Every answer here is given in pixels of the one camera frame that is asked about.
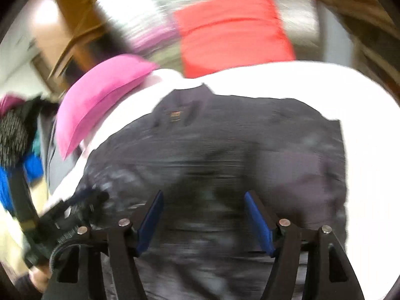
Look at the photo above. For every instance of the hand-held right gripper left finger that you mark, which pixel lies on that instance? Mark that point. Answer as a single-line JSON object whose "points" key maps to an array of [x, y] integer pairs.
{"points": [[151, 222]]}

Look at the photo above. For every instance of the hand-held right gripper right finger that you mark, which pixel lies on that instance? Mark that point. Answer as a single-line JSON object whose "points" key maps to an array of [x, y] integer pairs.
{"points": [[259, 222]]}

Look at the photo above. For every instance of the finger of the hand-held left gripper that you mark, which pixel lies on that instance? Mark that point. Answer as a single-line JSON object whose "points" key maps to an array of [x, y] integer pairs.
{"points": [[90, 197]]}

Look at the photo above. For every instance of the black quilted zip jacket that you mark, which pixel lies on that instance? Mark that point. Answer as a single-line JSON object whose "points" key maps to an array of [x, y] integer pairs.
{"points": [[218, 150]]}

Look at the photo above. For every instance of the person's left hand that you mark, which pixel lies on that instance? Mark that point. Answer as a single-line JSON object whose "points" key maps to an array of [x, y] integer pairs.
{"points": [[40, 279]]}

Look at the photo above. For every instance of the grey garment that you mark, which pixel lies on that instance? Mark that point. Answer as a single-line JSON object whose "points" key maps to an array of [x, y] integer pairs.
{"points": [[54, 162]]}

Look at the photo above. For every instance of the teal garment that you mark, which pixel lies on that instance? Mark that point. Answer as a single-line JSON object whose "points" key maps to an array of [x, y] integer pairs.
{"points": [[37, 142]]}

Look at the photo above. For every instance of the black white dotted garment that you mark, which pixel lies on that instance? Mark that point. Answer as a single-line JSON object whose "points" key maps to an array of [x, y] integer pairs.
{"points": [[12, 137]]}

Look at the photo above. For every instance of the pink pillow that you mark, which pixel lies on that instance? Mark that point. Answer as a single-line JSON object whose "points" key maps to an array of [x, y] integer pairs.
{"points": [[100, 100]]}

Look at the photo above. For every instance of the magenta garment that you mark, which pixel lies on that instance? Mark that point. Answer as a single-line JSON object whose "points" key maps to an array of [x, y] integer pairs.
{"points": [[6, 104]]}

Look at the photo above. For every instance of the white blanket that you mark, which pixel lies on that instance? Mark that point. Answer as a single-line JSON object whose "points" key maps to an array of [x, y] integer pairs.
{"points": [[359, 100]]}

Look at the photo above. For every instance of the silver foil insulation board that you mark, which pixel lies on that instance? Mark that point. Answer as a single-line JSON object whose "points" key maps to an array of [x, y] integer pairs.
{"points": [[131, 15]]}

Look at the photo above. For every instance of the red pillow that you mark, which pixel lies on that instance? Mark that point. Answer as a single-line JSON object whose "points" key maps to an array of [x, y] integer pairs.
{"points": [[231, 34]]}

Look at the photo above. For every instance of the wooden cabinet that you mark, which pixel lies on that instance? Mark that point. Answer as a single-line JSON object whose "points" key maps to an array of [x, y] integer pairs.
{"points": [[75, 6]]}

